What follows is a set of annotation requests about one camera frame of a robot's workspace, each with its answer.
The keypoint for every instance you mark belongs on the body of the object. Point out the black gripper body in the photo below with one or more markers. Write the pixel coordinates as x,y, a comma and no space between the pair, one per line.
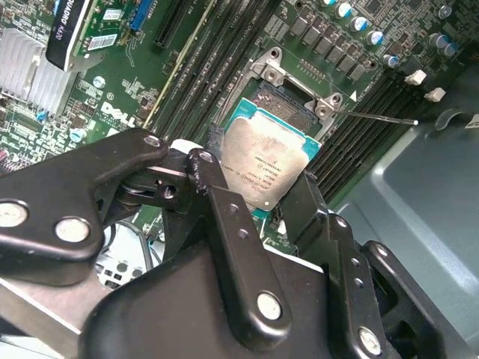
168,318

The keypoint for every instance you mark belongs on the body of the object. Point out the silver CPU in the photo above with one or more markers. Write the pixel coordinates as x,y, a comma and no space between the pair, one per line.
262,161

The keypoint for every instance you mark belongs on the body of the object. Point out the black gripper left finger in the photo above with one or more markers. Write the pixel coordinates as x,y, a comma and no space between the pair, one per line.
56,187

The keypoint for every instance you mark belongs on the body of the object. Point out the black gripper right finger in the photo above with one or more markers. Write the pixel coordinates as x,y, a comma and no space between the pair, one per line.
337,247

